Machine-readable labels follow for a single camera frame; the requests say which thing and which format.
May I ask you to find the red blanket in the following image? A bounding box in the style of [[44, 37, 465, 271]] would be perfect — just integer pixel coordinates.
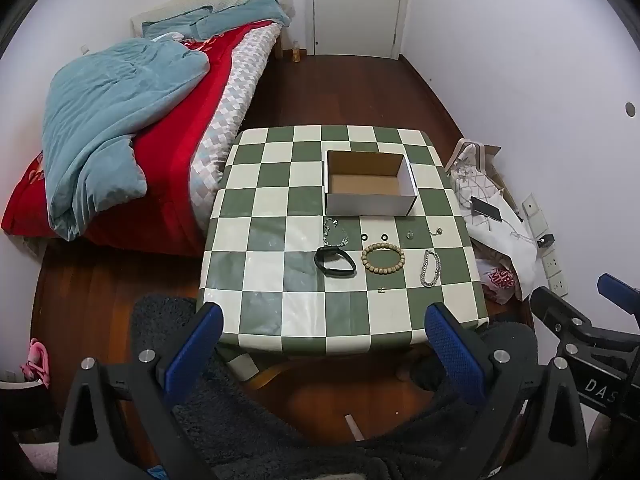
[[0, 22, 266, 253]]

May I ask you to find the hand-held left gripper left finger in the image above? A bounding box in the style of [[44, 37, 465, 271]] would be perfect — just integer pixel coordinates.
[[57, 301, 224, 480]]

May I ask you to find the wooden bead bracelet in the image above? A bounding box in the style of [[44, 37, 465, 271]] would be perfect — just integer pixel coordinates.
[[361, 242, 406, 276]]

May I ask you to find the silver chain bracelet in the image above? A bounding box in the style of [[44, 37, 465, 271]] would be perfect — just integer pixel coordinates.
[[420, 249, 442, 288]]

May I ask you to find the blue pillow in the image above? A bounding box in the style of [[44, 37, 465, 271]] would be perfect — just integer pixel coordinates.
[[142, 6, 215, 40]]

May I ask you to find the pink slipper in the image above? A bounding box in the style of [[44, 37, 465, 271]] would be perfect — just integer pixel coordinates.
[[20, 337, 51, 388]]

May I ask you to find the red and white plastic bag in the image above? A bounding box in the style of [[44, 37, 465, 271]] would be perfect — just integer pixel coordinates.
[[475, 257, 518, 305]]

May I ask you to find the grey checkered bed sheet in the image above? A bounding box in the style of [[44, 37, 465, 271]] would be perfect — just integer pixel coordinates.
[[189, 22, 282, 231]]

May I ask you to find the crystal bead bracelet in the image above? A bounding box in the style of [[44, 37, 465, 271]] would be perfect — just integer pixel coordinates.
[[322, 217, 351, 247]]

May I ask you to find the dark grey fluffy cloth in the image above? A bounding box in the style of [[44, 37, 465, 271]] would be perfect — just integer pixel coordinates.
[[131, 294, 540, 480]]

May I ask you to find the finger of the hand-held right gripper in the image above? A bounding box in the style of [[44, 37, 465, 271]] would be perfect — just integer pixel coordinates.
[[597, 273, 640, 318], [530, 286, 603, 353]]

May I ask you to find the blue quilt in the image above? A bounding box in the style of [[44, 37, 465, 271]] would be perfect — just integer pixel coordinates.
[[42, 37, 211, 241]]

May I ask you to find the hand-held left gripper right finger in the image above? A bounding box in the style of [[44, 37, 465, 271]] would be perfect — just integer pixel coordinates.
[[424, 301, 591, 480]]

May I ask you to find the dark smartphone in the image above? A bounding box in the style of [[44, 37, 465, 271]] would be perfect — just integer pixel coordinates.
[[470, 196, 505, 224]]

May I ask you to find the crumpled blue blanket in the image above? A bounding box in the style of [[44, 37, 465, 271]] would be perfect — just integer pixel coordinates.
[[195, 0, 292, 41]]

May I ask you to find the black band bracelet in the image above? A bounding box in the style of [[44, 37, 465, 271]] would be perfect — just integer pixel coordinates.
[[314, 246, 358, 278]]

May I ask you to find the white patterned bag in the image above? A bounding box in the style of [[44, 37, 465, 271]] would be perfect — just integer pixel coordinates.
[[445, 139, 540, 302]]

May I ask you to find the white charging cable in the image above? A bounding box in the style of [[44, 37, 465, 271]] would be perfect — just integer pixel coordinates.
[[480, 210, 543, 247]]

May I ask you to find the white wall socket strip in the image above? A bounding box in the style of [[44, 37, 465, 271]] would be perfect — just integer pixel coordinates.
[[521, 193, 570, 298]]

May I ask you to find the cardboard box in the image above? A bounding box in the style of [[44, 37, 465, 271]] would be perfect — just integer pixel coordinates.
[[324, 150, 419, 217]]

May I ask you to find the white door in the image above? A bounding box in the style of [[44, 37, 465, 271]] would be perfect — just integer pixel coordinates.
[[306, 0, 413, 58]]

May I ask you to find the green checkered table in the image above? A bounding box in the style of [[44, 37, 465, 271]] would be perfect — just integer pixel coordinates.
[[196, 125, 491, 358]]

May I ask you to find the brown cardboard piece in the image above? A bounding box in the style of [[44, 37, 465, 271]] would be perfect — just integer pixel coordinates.
[[481, 145, 522, 211]]

